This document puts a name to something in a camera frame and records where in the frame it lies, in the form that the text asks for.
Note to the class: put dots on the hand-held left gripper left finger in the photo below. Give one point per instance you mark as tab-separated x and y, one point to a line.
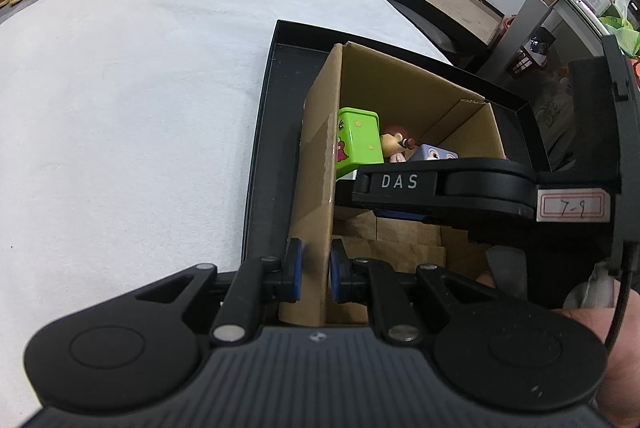
295	268

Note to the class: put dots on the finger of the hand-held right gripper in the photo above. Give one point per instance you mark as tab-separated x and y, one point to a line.
475	188
400	215

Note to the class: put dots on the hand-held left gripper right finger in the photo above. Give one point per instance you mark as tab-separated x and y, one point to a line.
337	272

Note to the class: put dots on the purple toy block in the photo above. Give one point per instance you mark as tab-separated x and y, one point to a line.
432	153

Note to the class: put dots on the small brown-haired doll figurine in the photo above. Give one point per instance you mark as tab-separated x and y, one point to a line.
395	146

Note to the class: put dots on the brown cardboard box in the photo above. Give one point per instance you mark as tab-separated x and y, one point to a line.
315	188

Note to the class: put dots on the green tin box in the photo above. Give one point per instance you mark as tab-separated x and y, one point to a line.
357	141

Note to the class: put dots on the black tray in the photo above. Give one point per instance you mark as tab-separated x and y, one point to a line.
272	118

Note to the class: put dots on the person's right hand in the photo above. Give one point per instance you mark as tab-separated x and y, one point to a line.
622	373

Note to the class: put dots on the red plastic basket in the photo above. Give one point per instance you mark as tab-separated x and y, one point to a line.
509	24

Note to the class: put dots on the gray desk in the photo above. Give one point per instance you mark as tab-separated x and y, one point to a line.
535	18

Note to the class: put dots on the green plastic bag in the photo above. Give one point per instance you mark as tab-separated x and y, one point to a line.
622	33

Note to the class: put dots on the black frame with brown board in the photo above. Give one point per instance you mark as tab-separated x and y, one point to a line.
445	3

